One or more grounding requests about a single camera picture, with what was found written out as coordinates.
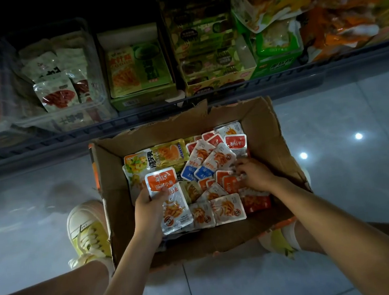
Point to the person's right hand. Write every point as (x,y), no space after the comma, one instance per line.
(257,173)

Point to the green snack packets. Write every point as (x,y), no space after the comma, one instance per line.
(277,42)

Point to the brown cardboard box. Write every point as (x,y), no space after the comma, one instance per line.
(270,137)

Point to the person's left hand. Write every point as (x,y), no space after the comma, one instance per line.
(150,217)

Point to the grey metal store shelf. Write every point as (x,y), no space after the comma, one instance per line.
(40,146)

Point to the pile of snack packets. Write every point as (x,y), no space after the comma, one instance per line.
(209,151)

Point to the person's left shoe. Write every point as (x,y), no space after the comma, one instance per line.
(89,234)

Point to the person's left forearm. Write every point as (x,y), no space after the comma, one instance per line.
(123,287)

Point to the person's right shoe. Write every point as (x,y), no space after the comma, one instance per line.
(279,241)

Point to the person's shoe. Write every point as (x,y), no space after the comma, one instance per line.
(89,234)
(279,241)

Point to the handful of white orange-top packets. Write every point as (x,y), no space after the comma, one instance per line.
(172,211)

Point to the green orange display carton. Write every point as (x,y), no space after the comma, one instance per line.
(140,68)

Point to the pile of orange yellow packets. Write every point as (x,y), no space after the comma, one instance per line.
(340,10)

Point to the person's right forearm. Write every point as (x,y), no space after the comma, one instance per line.
(351,233)

